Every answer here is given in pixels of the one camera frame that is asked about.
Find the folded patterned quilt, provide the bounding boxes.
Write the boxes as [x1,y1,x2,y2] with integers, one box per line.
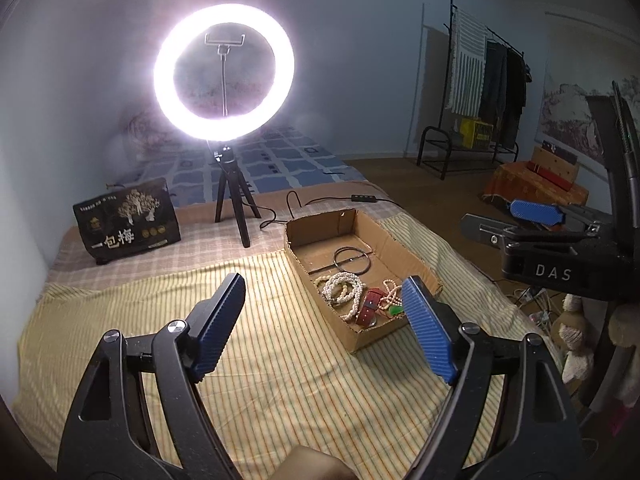
[120,110,176,153]

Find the black clothes rack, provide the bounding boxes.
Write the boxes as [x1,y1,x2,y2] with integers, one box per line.
[416,0,531,181]

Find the black printed gift bag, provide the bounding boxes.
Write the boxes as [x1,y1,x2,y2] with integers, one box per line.
[72,177,182,266]

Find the beige plush toy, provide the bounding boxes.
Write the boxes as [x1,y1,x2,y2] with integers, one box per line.
[607,302,640,348]
[550,294,596,386]

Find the cardboard box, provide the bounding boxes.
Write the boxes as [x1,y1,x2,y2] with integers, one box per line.
[284,208,443,355]

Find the blue patterned bedsheet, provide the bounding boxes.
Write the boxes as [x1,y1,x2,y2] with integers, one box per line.
[112,127,368,206]

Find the black power cable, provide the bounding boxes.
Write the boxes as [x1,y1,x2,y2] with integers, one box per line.
[260,189,396,231]

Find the black tripod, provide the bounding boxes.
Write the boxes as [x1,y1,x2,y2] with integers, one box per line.
[206,140,262,248]

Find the black bangle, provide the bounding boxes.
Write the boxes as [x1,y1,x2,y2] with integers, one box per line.
[334,246,372,276]

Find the phone holder clamp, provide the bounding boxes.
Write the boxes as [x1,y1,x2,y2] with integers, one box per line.
[204,32,247,117]

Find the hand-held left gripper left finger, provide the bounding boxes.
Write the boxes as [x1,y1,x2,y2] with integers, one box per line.
[57,272,247,480]

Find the yellow crate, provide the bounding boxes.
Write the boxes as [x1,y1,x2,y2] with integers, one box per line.
[452,117,495,150]

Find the round ring light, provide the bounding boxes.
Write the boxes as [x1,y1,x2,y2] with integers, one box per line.
[152,2,296,143]

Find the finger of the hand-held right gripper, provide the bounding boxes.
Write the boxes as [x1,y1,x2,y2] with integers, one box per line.
[460,212,601,251]
[510,199,613,233]

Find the tan box with red edge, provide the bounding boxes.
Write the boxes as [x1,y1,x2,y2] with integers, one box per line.
[530,145,581,191]

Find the red watch strap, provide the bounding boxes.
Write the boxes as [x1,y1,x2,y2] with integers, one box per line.
[354,287,387,330]

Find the orange cloth-covered box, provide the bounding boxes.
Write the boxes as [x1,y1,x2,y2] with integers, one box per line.
[482,160,590,208]

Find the thick white pearl necklace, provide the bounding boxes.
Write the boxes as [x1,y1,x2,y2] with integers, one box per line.
[316,272,365,322]

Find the striped hanging towel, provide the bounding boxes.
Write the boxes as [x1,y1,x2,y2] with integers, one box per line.
[446,9,488,117]

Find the yellow striped blanket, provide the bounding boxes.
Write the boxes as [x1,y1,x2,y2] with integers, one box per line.
[12,212,551,466]

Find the dark hanging clothes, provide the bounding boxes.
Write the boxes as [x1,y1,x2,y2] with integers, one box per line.
[477,42,532,150]

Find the pink cloth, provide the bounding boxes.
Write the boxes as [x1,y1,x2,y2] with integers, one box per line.
[607,402,638,436]

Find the wall poster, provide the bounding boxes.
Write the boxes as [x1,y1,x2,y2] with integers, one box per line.
[534,76,640,166]

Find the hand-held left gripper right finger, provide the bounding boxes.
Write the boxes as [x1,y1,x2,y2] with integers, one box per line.
[400,275,586,480]

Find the floor cable bundle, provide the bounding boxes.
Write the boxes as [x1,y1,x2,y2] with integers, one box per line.
[505,285,558,333]

